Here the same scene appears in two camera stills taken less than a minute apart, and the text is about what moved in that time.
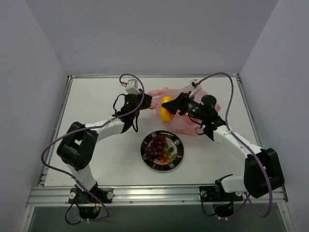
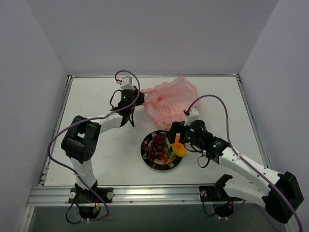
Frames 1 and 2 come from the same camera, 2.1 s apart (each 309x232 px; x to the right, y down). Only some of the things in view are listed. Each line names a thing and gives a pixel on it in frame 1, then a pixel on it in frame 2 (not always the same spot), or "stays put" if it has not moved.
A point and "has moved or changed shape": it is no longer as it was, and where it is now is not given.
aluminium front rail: x=145 y=196 stays put
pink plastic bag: x=183 y=122 has moved or changed shape
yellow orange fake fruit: x=166 y=116 -> x=178 y=149
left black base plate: x=77 y=195 stays put
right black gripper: x=181 y=104 -> x=175 y=130
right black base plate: x=210 y=194 stays put
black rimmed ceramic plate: x=161 y=150 stays put
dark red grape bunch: x=154 y=151 stays put
